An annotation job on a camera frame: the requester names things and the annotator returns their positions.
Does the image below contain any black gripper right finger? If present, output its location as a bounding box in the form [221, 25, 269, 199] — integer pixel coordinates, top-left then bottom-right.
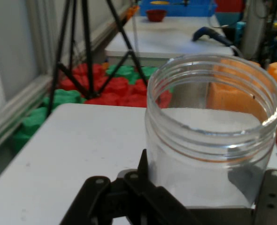
[251, 167, 277, 225]

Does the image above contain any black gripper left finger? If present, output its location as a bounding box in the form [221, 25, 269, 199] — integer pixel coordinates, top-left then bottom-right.
[61, 148, 200, 225]

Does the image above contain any clear plastic jar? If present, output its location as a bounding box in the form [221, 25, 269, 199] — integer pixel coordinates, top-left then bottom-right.
[145, 54, 277, 209]

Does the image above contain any black tripod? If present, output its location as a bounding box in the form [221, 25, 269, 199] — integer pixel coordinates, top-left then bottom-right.
[46, 0, 151, 116]

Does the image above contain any white background table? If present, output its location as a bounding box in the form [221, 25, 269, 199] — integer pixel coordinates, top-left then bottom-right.
[105, 14, 234, 67]

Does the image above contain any blue handheld tool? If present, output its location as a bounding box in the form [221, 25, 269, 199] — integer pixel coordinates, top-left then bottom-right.
[191, 26, 233, 47]

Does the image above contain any small red bowl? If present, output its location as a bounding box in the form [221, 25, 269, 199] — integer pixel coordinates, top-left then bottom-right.
[146, 9, 167, 23]

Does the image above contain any blue plastic bin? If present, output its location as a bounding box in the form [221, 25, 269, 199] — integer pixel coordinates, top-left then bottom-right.
[138, 0, 218, 17]

